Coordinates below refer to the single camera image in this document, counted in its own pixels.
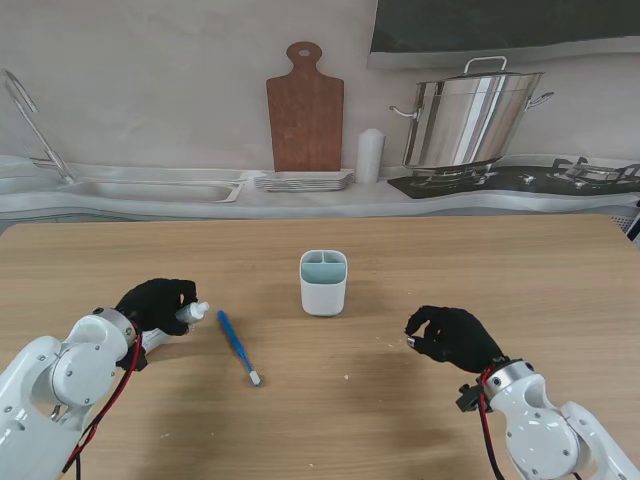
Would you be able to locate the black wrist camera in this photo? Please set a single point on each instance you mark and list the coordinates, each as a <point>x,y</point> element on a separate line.
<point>137,361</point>
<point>467,397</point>

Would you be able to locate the printed kitchen backdrop banner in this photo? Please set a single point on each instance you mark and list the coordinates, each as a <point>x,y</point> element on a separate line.
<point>150,100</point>

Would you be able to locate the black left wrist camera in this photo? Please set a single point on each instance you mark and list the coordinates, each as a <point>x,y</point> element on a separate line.
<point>137,361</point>

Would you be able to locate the grey perforated metal panel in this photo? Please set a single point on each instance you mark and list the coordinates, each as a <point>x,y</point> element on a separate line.
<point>622,222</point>

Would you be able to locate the white toothbrush holder cup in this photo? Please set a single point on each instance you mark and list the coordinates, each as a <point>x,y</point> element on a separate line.
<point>322,295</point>

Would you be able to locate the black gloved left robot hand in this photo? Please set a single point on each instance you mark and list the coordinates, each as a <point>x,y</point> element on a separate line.
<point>155,300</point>

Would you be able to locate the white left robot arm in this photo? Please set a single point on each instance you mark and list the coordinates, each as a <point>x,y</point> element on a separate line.
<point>50,380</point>

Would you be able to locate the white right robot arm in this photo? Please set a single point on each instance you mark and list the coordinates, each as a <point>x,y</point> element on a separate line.
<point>540,430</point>

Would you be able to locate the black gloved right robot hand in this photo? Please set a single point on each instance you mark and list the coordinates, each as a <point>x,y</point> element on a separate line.
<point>465,340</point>

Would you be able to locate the blue toothbrush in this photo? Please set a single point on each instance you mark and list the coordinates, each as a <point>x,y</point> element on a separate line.
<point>236,342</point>

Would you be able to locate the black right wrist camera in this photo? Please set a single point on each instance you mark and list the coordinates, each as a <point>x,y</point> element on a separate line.
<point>467,397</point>

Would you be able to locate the white toothpaste tube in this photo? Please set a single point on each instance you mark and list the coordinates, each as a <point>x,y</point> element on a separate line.
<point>192,311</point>

